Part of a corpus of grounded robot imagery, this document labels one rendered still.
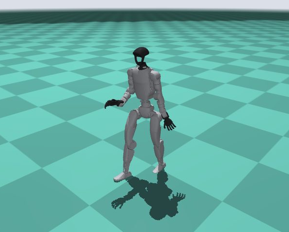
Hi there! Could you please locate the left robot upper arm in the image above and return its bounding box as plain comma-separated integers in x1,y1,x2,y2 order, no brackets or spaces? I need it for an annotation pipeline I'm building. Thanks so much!
149,70,162,100

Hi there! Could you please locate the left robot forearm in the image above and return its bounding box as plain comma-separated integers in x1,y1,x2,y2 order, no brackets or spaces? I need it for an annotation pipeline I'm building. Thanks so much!
157,93,167,118

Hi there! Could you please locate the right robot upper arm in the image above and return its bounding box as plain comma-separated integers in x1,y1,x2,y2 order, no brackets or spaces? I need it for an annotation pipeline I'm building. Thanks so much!
127,68,135,94

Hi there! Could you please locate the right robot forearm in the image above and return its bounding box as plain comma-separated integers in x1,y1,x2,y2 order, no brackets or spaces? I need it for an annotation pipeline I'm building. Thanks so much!
119,90,131,107

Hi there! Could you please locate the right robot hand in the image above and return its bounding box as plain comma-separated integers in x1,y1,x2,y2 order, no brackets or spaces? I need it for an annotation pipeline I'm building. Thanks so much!
105,99,124,109

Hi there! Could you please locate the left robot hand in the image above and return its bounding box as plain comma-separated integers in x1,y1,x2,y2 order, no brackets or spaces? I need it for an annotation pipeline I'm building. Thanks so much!
162,112,176,130

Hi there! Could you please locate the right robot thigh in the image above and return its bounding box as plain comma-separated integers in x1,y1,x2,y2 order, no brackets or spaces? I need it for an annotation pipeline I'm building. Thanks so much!
124,109,141,149

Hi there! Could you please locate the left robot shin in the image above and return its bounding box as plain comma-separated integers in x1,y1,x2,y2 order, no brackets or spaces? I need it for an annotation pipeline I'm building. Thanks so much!
154,140,164,166

